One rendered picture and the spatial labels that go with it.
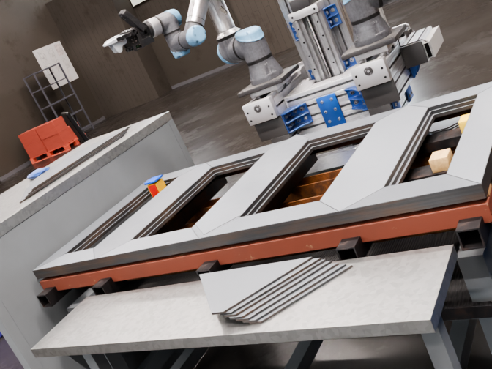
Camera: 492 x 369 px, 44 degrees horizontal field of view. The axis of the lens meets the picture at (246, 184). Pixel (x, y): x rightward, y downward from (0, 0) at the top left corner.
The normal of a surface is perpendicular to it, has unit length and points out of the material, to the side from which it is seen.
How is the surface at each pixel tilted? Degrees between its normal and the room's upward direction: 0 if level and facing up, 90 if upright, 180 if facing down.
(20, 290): 90
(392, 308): 0
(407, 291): 0
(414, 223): 90
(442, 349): 90
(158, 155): 90
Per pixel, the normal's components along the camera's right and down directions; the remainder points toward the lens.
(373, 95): -0.40, 0.44
